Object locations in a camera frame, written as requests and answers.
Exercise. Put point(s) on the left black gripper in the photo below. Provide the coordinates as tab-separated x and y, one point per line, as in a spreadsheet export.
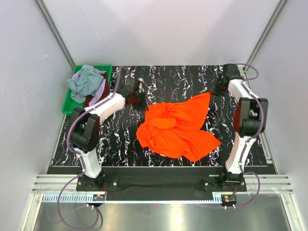
143	106

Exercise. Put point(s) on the orange t shirt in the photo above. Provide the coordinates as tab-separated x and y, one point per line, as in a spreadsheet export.
174	129

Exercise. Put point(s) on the green plastic tray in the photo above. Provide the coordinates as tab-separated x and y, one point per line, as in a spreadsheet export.
85	81

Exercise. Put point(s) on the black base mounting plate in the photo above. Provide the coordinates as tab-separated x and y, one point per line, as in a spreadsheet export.
133	193

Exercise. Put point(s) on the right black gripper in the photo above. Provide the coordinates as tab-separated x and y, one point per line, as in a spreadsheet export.
215	91

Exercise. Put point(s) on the right aluminium corner post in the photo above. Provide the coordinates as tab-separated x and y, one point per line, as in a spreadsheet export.
268	28

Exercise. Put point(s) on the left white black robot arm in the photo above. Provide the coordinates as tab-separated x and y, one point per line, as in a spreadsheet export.
83	136

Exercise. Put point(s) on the left aluminium corner post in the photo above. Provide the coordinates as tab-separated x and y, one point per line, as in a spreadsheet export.
55	32

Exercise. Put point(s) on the aluminium corner post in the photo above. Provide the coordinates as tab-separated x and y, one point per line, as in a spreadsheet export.
268	28
55	32

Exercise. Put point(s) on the dark red t shirt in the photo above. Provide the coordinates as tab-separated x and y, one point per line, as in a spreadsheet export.
100	94

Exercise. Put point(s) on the lilac t shirt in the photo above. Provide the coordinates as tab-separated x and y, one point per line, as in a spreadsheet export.
98	92

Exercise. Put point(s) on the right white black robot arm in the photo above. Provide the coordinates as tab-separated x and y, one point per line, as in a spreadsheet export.
249	121

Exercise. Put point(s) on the grey-blue t shirt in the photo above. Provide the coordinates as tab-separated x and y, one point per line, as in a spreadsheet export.
84	83

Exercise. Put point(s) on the white slotted cable duct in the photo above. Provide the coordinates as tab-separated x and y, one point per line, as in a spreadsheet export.
94	199

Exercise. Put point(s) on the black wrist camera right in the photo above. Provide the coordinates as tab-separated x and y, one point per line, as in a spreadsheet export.
231	72

